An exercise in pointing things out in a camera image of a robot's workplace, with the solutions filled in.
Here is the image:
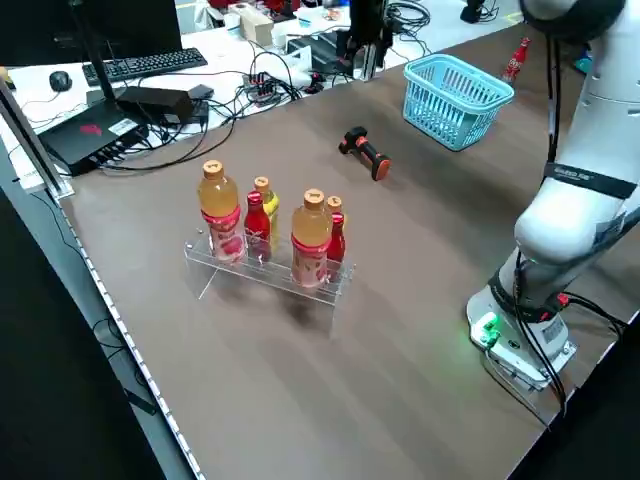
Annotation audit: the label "clear acrylic bottle shelf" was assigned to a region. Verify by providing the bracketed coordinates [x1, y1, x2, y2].
[183, 219, 357, 339]

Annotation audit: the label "black computer box red logo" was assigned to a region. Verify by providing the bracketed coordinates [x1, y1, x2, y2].
[38, 99, 151, 177]

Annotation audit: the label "black keyboard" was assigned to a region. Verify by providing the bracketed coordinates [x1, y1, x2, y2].
[81, 47, 209, 86]

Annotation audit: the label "red cola bottle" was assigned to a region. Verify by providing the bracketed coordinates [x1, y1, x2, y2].
[501, 37, 532, 84]

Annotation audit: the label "thin black looping cable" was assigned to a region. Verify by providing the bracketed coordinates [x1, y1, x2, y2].
[102, 114, 236, 172]

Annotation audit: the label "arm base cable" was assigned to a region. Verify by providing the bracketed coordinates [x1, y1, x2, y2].
[513, 249, 629, 419]

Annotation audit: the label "black power adapter brick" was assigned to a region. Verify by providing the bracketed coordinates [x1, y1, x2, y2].
[117, 85, 195, 121]

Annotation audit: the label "black monitor stand pole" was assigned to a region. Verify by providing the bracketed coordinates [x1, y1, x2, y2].
[69, 0, 121, 109]

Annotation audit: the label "small red drink bottle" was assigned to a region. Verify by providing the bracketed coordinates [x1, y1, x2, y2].
[325, 212, 347, 262]
[243, 192, 272, 261]

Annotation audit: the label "aluminium frame post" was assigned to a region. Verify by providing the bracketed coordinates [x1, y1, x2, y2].
[0, 79, 75, 199]

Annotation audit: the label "grey usb hub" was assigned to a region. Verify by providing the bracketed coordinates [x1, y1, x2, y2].
[242, 72, 281, 99]

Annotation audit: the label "aluminium camera post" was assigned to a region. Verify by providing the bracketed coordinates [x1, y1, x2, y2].
[344, 0, 394, 81]

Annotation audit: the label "black computer monitor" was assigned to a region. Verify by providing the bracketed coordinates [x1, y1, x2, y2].
[0, 0, 182, 69]

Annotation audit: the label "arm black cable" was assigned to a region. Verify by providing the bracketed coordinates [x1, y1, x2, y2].
[543, 27, 565, 169]

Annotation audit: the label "orange drink bottle pink label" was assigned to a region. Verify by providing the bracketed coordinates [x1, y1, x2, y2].
[290, 188, 333, 289]
[197, 159, 247, 265]

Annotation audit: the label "black stand legs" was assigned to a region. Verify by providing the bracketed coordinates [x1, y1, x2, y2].
[459, 0, 501, 24]

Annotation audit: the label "black orange barcode scanner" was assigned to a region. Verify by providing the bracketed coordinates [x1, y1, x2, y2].
[338, 126, 393, 182]

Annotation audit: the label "light blue plastic basket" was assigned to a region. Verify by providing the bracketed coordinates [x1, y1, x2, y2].
[402, 53, 516, 152]

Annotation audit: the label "brown cardboard box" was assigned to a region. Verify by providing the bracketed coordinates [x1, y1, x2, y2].
[238, 8, 275, 45]

